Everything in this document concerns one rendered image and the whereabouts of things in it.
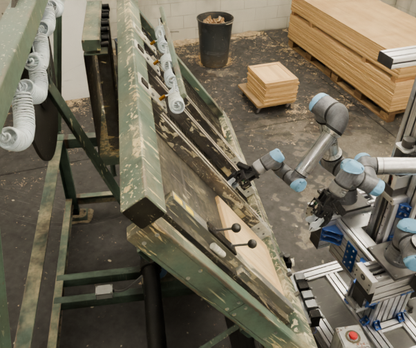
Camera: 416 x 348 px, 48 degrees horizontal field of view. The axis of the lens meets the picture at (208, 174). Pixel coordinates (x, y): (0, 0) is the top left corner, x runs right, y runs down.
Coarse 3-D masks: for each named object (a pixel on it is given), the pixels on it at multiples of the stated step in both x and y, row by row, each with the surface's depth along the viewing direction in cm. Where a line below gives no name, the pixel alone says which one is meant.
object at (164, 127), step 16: (160, 112) 204; (160, 128) 208; (176, 128) 214; (176, 144) 215; (192, 144) 222; (192, 160) 222; (208, 176) 229; (224, 192) 237; (240, 208) 245; (256, 224) 255
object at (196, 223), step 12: (168, 204) 170; (180, 204) 171; (180, 216) 174; (192, 216) 175; (192, 228) 179; (204, 228) 180; (216, 240) 185; (228, 252) 190; (240, 264) 196; (252, 276) 202; (264, 288) 208; (276, 300) 215; (288, 300) 224; (288, 312) 223
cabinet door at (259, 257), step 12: (228, 216) 226; (240, 240) 221; (240, 252) 210; (252, 252) 227; (264, 252) 247; (252, 264) 214; (264, 264) 233; (264, 276) 220; (276, 276) 239; (276, 288) 227
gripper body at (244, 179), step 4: (252, 164) 242; (252, 168) 240; (240, 172) 243; (244, 172) 244; (248, 172) 243; (252, 172) 241; (256, 172) 240; (236, 176) 245; (240, 176) 243; (244, 176) 240; (248, 176) 240; (252, 176) 239; (256, 176) 239; (236, 180) 241; (240, 180) 239; (244, 180) 241; (248, 180) 240; (240, 184) 242; (244, 184) 242; (248, 184) 242; (244, 188) 244
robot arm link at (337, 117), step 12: (336, 108) 229; (336, 120) 227; (324, 132) 231; (336, 132) 228; (324, 144) 230; (312, 156) 232; (300, 168) 235; (312, 168) 235; (288, 180) 238; (300, 180) 234
